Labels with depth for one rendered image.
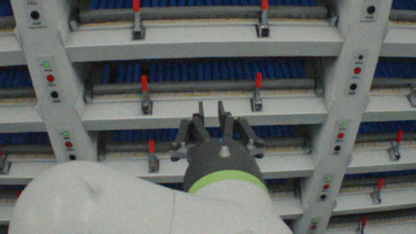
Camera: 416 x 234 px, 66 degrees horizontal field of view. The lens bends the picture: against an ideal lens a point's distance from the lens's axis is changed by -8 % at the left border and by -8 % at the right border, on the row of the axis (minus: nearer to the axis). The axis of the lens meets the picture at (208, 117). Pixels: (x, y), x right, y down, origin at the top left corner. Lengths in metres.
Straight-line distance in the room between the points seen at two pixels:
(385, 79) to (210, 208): 0.80
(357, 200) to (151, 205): 1.01
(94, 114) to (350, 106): 0.63
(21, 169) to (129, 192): 0.84
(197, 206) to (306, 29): 0.60
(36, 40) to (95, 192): 0.59
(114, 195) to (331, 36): 0.65
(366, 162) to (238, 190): 0.78
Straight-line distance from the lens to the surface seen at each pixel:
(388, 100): 0.99
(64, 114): 0.87
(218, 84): 0.85
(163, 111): 0.83
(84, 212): 0.23
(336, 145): 0.96
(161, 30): 0.76
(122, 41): 0.75
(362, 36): 0.82
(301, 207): 1.13
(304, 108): 0.87
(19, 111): 0.95
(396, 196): 1.28
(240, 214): 0.27
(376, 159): 1.09
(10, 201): 1.26
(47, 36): 0.78
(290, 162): 0.99
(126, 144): 0.98
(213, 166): 0.35
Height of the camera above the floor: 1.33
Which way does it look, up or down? 34 degrees down
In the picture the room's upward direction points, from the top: straight up
